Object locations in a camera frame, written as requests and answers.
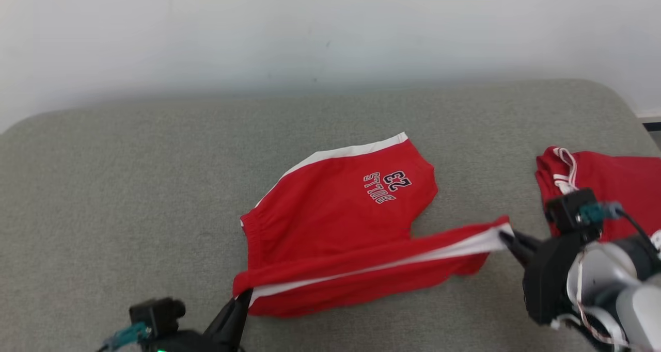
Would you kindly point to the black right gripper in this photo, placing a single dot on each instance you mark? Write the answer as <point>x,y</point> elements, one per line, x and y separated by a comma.
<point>547,285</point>

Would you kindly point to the red white jersey shirt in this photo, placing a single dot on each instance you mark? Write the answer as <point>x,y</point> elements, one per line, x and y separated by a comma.
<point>619,181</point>

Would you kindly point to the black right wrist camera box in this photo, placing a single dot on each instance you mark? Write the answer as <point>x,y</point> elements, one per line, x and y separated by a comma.
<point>568,210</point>

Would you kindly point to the teal camera connector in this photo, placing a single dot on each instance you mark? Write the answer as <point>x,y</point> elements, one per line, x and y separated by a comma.
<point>126,336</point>
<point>599,212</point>

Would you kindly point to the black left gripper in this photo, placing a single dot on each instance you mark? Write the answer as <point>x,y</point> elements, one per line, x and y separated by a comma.
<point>186,342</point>

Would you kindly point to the red shorts with white stripe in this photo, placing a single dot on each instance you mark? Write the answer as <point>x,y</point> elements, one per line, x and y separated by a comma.
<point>330,228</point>

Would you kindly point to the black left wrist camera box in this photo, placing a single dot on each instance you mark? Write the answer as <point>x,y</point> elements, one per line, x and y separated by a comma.
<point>155,316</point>

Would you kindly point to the teal left camera connector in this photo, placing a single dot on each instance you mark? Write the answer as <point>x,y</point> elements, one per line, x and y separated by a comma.
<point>126,336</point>

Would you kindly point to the white wall baseboard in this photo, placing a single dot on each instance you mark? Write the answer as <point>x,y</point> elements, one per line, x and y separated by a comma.
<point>651,122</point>

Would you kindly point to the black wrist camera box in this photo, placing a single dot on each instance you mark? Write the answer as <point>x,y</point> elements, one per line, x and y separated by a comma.
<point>568,210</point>
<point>155,316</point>

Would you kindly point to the teal right camera connector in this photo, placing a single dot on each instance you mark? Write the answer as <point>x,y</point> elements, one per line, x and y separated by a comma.
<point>599,212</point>

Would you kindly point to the grey fabric sofa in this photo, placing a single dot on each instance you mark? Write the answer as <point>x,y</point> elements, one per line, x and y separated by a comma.
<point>155,197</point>

